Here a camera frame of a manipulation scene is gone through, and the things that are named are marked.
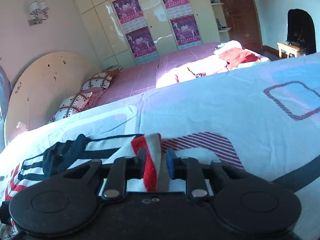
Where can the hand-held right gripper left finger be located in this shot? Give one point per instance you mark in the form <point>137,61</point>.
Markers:
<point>141,161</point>

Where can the pale pink cloth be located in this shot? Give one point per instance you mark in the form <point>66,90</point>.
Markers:
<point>185,72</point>

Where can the brown wooden door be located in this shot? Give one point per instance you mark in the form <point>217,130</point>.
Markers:
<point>240,12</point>

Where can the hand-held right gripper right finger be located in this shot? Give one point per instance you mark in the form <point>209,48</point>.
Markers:
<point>171,165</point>

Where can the red cloth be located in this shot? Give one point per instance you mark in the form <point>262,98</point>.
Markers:
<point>237,56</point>

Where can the dark arched alcove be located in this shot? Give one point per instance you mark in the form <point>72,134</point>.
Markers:
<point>301,27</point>

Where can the cream corner shelf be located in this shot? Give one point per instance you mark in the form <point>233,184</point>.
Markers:
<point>220,5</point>

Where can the cream glossy wardrobe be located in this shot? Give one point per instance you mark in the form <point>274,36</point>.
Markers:
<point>105,30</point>

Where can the white blue patterned blanket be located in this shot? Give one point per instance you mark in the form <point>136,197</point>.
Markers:
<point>200,110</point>

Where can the orange patterned cushion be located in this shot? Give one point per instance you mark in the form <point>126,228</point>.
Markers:
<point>115,72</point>

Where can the red black white striped sweater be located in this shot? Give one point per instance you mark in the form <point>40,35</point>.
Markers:
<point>151,162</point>

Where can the white striped cloth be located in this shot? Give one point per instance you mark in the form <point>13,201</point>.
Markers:
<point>226,45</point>

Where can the white red patterned pillow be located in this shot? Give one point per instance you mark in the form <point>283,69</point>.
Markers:
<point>98,81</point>
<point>70,106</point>

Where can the small wooden table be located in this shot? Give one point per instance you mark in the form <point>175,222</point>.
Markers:
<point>290,48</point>

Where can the beige round headboard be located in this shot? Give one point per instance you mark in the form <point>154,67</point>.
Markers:
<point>37,87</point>

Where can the grey curtain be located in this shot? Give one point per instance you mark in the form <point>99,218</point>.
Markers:
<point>5,90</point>

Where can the pink checked bedsheet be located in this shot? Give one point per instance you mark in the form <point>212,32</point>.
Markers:
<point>140,77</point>

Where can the twin shade wall lamp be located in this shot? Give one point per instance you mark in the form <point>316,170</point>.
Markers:
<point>38,11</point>

